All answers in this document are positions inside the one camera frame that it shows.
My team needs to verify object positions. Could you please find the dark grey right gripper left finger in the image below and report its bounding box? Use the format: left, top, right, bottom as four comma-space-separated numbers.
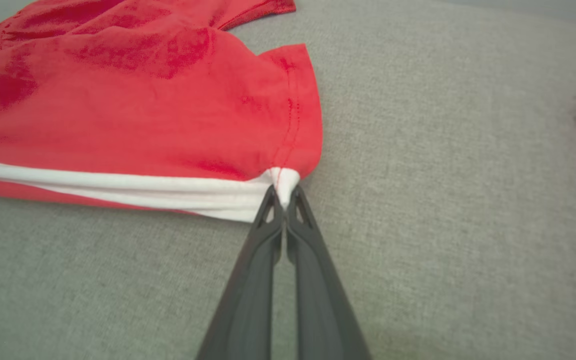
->
195, 184, 286, 360

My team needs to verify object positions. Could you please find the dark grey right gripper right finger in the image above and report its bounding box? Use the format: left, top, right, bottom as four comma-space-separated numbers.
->
285, 185, 373, 360

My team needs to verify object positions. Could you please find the red garment white striped trim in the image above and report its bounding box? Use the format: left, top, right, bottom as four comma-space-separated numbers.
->
0, 0, 324, 223

